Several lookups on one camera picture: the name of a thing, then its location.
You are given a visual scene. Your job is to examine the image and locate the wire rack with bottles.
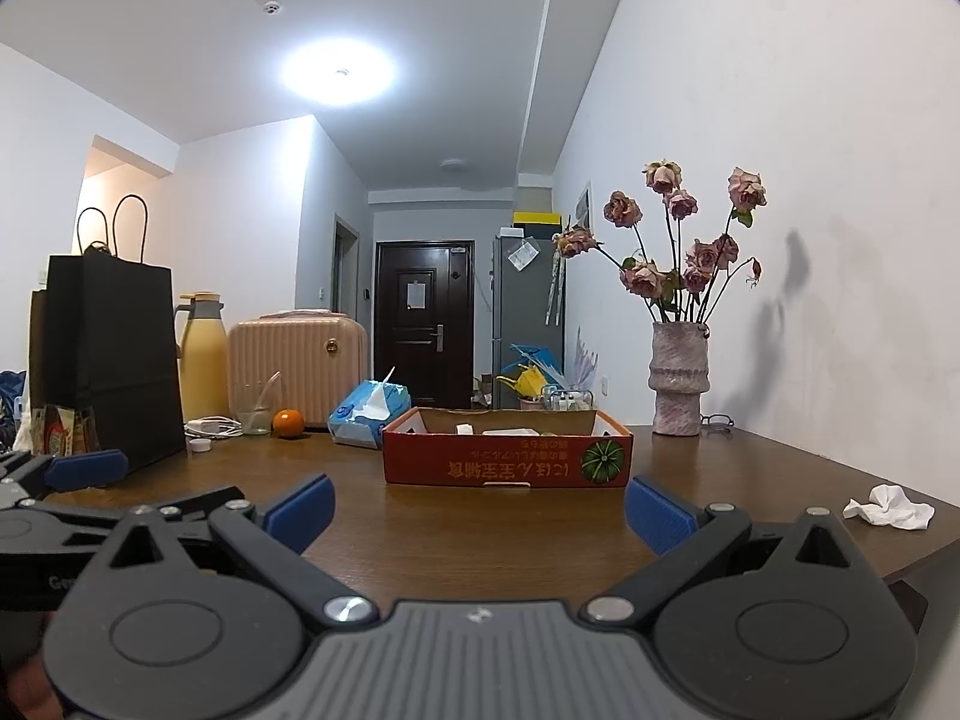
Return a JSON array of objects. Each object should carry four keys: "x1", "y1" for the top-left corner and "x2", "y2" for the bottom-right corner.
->
[{"x1": 541, "y1": 384, "x2": 598, "y2": 413}]

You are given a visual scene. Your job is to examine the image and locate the pink stone vase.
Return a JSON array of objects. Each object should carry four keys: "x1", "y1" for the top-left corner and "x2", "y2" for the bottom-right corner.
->
[{"x1": 649, "y1": 321, "x2": 711, "y2": 438}]

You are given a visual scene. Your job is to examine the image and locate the red cardboard box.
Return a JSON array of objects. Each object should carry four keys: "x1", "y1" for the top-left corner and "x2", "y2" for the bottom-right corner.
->
[{"x1": 381, "y1": 406, "x2": 633, "y2": 489}]

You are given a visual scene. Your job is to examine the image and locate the white charger with cable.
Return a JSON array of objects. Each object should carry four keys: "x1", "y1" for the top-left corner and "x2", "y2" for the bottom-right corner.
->
[{"x1": 184, "y1": 417, "x2": 245, "y2": 440}]

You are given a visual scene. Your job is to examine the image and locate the folded white umbrella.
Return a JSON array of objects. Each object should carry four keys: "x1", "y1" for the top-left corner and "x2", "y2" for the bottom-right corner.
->
[{"x1": 546, "y1": 236, "x2": 566, "y2": 328}]

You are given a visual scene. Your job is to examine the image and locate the bright ceiling light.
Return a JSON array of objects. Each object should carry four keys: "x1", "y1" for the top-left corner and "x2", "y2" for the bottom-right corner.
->
[{"x1": 281, "y1": 37, "x2": 397, "y2": 108}]

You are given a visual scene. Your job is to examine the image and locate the black paper bag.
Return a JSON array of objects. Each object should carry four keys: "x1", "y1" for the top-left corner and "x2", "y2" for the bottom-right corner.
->
[{"x1": 41, "y1": 195, "x2": 188, "y2": 476}]

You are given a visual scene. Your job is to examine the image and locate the dark brown entrance door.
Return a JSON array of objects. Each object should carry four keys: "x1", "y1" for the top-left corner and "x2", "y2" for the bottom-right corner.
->
[{"x1": 375, "y1": 241, "x2": 476, "y2": 410}]

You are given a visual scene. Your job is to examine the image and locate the colourful snack bag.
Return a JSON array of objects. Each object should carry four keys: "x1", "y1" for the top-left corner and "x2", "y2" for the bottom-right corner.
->
[{"x1": 30, "y1": 405, "x2": 103, "y2": 459}]

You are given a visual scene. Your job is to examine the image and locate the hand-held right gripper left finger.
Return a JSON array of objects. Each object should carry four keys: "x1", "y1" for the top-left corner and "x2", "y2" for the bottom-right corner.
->
[{"x1": 103, "y1": 474, "x2": 380, "y2": 628}]

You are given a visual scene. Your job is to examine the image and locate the clear glass cup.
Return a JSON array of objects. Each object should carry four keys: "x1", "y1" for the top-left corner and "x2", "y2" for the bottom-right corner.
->
[{"x1": 235, "y1": 371, "x2": 283, "y2": 437}]

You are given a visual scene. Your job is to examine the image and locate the grey side door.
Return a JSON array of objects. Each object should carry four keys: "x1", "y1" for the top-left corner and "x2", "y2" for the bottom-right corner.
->
[{"x1": 332, "y1": 214, "x2": 362, "y2": 320}]

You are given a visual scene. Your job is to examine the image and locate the pink ribbed suitcase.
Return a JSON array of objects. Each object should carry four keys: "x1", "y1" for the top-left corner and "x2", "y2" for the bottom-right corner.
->
[{"x1": 227, "y1": 310, "x2": 371, "y2": 429}]

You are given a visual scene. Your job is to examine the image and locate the blue tissue pack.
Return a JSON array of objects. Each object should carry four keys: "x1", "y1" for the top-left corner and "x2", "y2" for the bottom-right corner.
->
[{"x1": 327, "y1": 367, "x2": 413, "y2": 452}]

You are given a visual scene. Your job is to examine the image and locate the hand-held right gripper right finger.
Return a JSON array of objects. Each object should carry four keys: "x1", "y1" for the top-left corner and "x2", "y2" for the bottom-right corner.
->
[{"x1": 580, "y1": 475, "x2": 866, "y2": 626}]

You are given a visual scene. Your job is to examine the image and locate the dried pink roses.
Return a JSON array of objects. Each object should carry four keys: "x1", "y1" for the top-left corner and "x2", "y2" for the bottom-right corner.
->
[{"x1": 555, "y1": 160, "x2": 768, "y2": 326}]

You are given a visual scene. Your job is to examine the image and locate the crumpled white tissue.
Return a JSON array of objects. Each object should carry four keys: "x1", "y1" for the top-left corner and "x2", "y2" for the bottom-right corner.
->
[{"x1": 842, "y1": 484, "x2": 938, "y2": 533}]

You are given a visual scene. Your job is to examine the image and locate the yellow thermos jug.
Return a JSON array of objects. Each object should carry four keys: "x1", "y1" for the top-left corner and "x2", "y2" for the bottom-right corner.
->
[{"x1": 174, "y1": 291, "x2": 230, "y2": 425}]

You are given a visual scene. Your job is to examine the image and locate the yellow watering can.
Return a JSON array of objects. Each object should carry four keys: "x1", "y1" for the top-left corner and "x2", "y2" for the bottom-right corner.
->
[{"x1": 496, "y1": 366, "x2": 548, "y2": 399}]

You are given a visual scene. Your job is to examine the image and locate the grey refrigerator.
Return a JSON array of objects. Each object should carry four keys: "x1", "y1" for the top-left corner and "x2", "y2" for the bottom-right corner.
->
[{"x1": 491, "y1": 232, "x2": 566, "y2": 392}]

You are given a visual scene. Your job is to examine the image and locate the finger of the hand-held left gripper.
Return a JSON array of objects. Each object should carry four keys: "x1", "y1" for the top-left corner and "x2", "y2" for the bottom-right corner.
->
[
  {"x1": 0, "y1": 448, "x2": 129, "y2": 500},
  {"x1": 0, "y1": 486, "x2": 249, "y2": 542}
]

